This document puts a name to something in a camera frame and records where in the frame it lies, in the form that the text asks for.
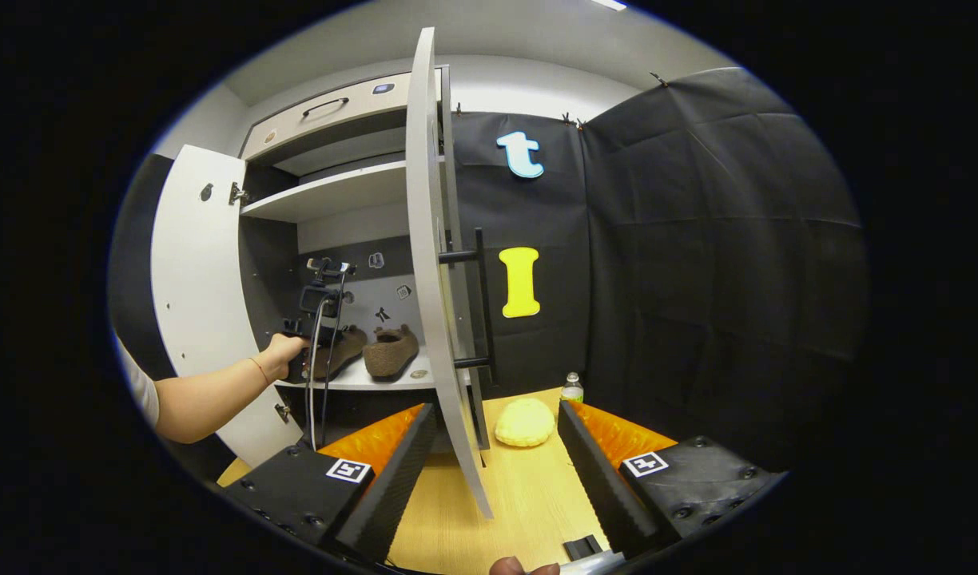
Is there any black backdrop cloth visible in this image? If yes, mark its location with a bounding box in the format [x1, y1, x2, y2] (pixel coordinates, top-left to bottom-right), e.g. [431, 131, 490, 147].
[109, 68, 869, 472]

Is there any white cable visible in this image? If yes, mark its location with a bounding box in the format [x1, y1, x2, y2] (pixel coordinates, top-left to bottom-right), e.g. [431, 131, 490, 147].
[308, 299, 328, 452]

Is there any beige cabinet drawer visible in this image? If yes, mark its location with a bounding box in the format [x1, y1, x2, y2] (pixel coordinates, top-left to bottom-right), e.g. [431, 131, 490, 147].
[241, 72, 414, 161]

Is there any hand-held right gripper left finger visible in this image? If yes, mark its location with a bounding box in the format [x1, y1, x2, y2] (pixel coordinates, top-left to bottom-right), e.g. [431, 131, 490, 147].
[221, 402, 439, 564]

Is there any white shoe cabinet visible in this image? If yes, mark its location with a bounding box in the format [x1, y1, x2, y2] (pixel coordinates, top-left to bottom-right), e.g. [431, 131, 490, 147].
[237, 70, 438, 452]

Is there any black cable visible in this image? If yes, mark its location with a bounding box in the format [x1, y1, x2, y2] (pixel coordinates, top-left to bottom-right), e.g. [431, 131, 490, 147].
[321, 272, 348, 448]

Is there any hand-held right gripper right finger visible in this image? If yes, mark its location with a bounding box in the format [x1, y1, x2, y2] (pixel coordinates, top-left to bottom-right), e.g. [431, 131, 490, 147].
[557, 399, 784, 560]

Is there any white cabinet door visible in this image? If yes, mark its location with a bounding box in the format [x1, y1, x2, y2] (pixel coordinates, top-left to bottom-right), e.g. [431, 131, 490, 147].
[151, 144, 306, 468]
[405, 26, 499, 520]

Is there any white shirt sleeve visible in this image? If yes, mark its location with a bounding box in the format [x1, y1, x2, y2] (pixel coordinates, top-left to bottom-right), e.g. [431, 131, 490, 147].
[113, 335, 161, 428]

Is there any black door handle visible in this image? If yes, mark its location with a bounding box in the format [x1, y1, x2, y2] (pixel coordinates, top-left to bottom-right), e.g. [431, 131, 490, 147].
[439, 228, 498, 384]

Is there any brown shoe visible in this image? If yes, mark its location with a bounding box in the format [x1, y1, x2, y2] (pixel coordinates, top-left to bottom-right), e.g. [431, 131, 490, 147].
[364, 323, 420, 380]
[312, 325, 368, 381]

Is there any yellow round plush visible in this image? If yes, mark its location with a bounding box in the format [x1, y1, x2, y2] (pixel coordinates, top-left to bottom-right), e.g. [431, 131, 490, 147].
[495, 397, 556, 448]

